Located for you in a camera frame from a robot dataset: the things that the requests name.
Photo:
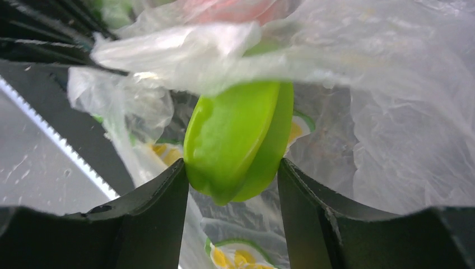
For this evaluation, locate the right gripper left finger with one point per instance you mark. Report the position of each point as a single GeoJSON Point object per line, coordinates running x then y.
{"type": "Point", "coordinates": [142, 229]}

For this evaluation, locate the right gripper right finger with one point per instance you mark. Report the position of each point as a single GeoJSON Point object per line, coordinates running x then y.
{"type": "Point", "coordinates": [325, 229]}

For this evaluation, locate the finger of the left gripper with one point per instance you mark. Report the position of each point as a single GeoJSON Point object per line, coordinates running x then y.
{"type": "Point", "coordinates": [60, 33]}

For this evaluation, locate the lime green starfruit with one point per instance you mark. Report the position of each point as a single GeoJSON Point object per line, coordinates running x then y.
{"type": "Point", "coordinates": [235, 141]}

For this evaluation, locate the clear plastic bag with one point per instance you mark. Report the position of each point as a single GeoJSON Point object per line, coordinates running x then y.
{"type": "Point", "coordinates": [383, 108]}

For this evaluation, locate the red fake fruit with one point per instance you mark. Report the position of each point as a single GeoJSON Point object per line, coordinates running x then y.
{"type": "Point", "coordinates": [234, 11]}

